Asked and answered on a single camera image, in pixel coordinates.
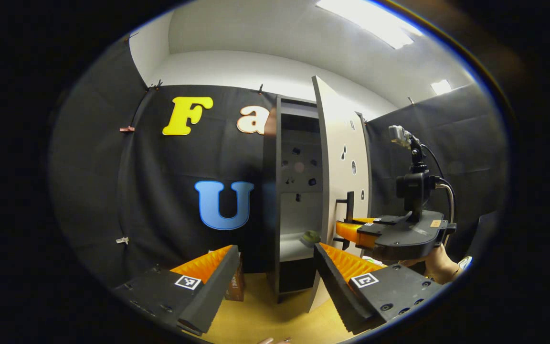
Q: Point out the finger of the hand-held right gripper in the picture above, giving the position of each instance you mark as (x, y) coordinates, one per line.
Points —
(368, 236)
(385, 220)

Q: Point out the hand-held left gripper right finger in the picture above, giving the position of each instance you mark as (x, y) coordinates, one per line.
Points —
(337, 291)

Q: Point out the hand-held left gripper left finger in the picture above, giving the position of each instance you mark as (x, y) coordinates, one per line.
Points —
(217, 286)

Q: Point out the grey cabinet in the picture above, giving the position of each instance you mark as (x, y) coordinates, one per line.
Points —
(296, 277)

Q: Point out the cabinet shelf board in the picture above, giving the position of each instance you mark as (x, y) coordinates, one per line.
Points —
(290, 249)

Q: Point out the thick brown book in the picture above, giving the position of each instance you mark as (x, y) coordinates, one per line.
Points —
(235, 286)

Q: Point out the white cloth clip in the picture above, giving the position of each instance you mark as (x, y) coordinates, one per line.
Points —
(122, 240)

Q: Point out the black backdrop cloth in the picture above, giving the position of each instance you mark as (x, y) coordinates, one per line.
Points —
(160, 191)

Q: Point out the ceiling light panel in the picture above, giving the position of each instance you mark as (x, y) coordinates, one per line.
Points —
(370, 21)
(441, 87)

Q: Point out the copper cloth clip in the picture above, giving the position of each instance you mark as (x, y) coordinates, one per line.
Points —
(127, 129)

